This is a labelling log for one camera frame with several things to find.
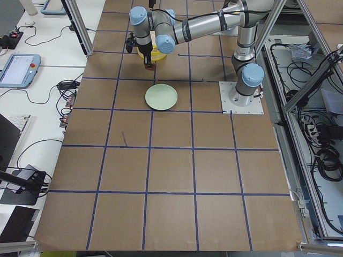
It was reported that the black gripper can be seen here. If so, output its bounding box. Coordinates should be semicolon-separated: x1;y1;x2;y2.
149;0;156;7
138;41;153;65

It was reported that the brown bun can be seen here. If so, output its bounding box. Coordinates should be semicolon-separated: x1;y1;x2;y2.
145;63;156;71

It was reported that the yellow steamer layer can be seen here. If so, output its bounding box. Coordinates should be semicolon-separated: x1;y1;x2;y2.
143;31;167;62

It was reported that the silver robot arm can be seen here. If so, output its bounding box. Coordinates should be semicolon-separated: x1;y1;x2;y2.
125;1;274;107

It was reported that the light green plate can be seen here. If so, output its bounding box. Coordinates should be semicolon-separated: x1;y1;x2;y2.
145;84;178;111

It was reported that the black power adapter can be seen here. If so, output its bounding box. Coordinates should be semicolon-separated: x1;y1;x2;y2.
57;81;80;90

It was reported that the far teach pendant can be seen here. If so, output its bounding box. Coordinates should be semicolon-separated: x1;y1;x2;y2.
41;0;66;16

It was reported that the teach pendant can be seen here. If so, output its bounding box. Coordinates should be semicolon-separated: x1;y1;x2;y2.
41;0;66;16
1;54;41;89

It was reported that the near teach pendant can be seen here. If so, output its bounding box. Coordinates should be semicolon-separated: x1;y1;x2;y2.
1;54;41;89

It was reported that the white keyboard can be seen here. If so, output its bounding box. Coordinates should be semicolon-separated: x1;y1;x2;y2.
9;114;34;137

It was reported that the black tripod base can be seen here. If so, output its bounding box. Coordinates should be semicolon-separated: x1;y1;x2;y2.
1;165;49;206

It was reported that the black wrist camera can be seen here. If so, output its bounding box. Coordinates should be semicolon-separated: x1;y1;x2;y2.
125;32;138;54

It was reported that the aluminium frame post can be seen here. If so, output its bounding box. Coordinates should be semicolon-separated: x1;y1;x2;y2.
61;0;94;57

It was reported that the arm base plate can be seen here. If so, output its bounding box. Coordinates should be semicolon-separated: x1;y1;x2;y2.
219;81;264;115
212;26;238;37

